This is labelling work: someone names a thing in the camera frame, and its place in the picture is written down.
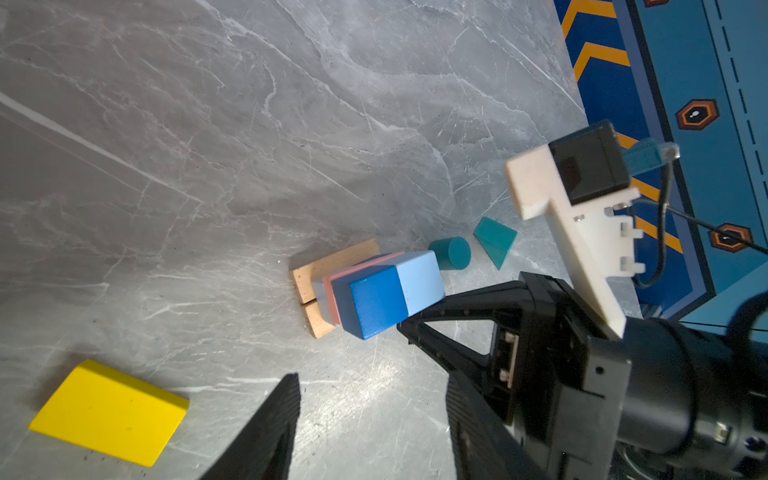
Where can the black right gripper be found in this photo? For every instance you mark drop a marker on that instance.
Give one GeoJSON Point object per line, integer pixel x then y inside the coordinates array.
{"type": "Point", "coordinates": [568, 371]}

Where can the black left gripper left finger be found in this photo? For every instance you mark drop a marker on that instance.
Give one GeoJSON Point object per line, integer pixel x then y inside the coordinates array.
{"type": "Point", "coordinates": [263, 448]}

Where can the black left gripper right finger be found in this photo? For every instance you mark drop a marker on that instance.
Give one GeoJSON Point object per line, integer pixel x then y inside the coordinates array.
{"type": "Point", "coordinates": [482, 446]}

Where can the dark blue cube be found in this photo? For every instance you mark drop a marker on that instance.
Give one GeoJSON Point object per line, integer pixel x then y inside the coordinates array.
{"type": "Point", "coordinates": [370, 301]}

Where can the pink wood block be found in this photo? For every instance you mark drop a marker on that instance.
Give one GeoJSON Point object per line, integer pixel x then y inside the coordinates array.
{"type": "Point", "coordinates": [328, 279]}

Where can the natural wood block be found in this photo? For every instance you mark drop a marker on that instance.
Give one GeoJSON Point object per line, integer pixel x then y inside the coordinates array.
{"type": "Point", "coordinates": [311, 284]}

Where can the light blue wood cube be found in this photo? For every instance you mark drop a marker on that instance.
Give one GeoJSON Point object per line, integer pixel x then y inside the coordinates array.
{"type": "Point", "coordinates": [323, 301]}

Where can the teal wood block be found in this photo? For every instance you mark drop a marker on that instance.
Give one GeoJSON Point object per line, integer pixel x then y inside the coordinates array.
{"type": "Point", "coordinates": [496, 239]}

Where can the yellow wood block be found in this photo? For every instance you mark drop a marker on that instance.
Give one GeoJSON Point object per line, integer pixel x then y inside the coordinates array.
{"type": "Point", "coordinates": [104, 410]}

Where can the teal wood cylinder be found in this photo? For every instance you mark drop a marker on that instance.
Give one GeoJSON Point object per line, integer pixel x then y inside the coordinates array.
{"type": "Point", "coordinates": [452, 253]}

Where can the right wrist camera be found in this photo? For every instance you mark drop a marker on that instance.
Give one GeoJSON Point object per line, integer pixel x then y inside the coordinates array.
{"type": "Point", "coordinates": [581, 184]}

